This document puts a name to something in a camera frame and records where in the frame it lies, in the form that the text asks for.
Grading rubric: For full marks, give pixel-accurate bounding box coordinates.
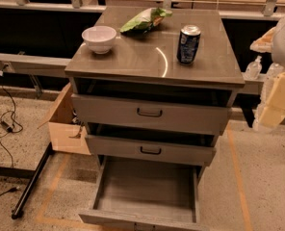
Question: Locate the white and yellow gripper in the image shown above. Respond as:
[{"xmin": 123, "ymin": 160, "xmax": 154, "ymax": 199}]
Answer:
[{"xmin": 251, "ymin": 26, "xmax": 285, "ymax": 132}]

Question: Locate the grey bottom drawer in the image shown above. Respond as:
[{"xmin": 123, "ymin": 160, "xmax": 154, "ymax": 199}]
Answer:
[{"xmin": 79, "ymin": 157, "xmax": 210, "ymax": 231}]

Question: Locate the grey drawer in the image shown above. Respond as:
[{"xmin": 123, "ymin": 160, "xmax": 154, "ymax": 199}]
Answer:
[
  {"xmin": 72, "ymin": 94, "xmax": 230, "ymax": 135},
  {"xmin": 85, "ymin": 135, "xmax": 216, "ymax": 166},
  {"xmin": 79, "ymin": 157, "xmax": 210, "ymax": 231}
]

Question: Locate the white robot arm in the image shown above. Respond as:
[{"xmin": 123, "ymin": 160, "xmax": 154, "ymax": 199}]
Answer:
[{"xmin": 249, "ymin": 14, "xmax": 285, "ymax": 132}]

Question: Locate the grey wooden drawer cabinet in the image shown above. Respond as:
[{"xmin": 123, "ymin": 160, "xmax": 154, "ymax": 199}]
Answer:
[{"xmin": 65, "ymin": 9, "xmax": 245, "ymax": 172}]

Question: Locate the grey middle drawer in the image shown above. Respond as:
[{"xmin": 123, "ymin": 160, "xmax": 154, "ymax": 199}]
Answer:
[{"xmin": 85, "ymin": 135, "xmax": 216, "ymax": 166}]

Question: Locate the grey top drawer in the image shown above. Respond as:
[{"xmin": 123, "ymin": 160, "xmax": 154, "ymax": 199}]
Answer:
[{"xmin": 72, "ymin": 94, "xmax": 230, "ymax": 135}]

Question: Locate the clear sanitizer bottle right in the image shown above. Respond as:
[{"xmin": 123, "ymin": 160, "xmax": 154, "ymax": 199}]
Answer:
[{"xmin": 266, "ymin": 63, "xmax": 285, "ymax": 79}]

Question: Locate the clear sanitizer bottle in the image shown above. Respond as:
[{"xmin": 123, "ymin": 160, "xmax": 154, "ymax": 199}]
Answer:
[
  {"xmin": 245, "ymin": 56, "xmax": 262, "ymax": 80},
  {"xmin": 266, "ymin": 63, "xmax": 285, "ymax": 79}
]

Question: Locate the clear sanitizer bottle left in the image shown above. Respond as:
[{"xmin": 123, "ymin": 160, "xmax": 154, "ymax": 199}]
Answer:
[{"xmin": 245, "ymin": 56, "xmax": 262, "ymax": 80}]

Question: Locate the blue soda can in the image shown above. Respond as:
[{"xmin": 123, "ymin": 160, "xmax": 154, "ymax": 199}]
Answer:
[{"xmin": 177, "ymin": 25, "xmax": 201, "ymax": 64}]

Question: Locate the green chip bag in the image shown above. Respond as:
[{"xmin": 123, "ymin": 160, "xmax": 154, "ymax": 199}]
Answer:
[{"xmin": 120, "ymin": 8, "xmax": 172, "ymax": 33}]

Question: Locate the white ceramic bowl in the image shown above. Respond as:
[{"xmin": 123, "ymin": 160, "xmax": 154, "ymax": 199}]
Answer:
[{"xmin": 82, "ymin": 26, "xmax": 117, "ymax": 54}]

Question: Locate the open cardboard box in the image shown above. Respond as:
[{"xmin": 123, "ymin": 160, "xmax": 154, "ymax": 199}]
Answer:
[{"xmin": 39, "ymin": 83, "xmax": 90, "ymax": 155}]

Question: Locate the black metal floor bar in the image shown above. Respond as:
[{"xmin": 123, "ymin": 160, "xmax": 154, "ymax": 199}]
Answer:
[{"xmin": 0, "ymin": 142, "xmax": 53, "ymax": 219}]

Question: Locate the metal frame rail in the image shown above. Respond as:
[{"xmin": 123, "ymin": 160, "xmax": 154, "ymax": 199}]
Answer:
[{"xmin": 0, "ymin": 47, "xmax": 267, "ymax": 95}]

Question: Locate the black power cable with adapter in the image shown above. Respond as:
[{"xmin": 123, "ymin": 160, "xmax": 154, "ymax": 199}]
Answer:
[{"xmin": 0, "ymin": 63, "xmax": 25, "ymax": 207}]

